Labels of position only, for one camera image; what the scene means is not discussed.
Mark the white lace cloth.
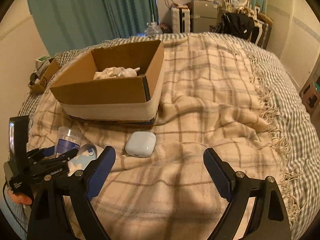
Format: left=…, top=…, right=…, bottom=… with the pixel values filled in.
left=93, top=67, right=125, bottom=80

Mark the small brown cardboard box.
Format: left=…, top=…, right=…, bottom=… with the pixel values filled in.
left=28, top=56, right=61, bottom=94

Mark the white louvered wardrobe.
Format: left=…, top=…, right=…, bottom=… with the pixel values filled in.
left=266, top=0, right=319, bottom=91

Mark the grey mini fridge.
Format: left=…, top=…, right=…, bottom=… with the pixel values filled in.
left=191, top=0, right=218, bottom=33

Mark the large open cardboard box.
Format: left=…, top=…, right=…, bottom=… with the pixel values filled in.
left=50, top=40, right=165, bottom=126

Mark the white earbuds case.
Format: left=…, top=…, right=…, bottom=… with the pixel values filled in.
left=125, top=131, right=156, bottom=158

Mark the light blue tube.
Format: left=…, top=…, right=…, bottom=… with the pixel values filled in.
left=68, top=143, right=103, bottom=177

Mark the black jacket on chair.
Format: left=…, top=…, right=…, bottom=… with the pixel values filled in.
left=216, top=12, right=254, bottom=40

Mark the cream plaid blanket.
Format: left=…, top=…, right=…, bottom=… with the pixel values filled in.
left=26, top=33, right=304, bottom=240

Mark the white ceramic rabbit figurine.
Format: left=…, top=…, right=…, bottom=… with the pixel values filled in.
left=117, top=67, right=140, bottom=77

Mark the white suitcase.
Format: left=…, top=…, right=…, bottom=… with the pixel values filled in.
left=170, top=5, right=190, bottom=34

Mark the clear plastic jar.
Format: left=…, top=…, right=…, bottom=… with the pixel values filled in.
left=55, top=126, right=82, bottom=157

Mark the person's left hand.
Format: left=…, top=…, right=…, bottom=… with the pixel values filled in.
left=8, top=189, right=33, bottom=205

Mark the large clear water jug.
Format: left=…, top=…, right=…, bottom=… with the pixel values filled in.
left=144, top=15, right=163, bottom=36

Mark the teal window curtain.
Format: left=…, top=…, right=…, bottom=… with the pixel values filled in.
left=27, top=0, right=158, bottom=56

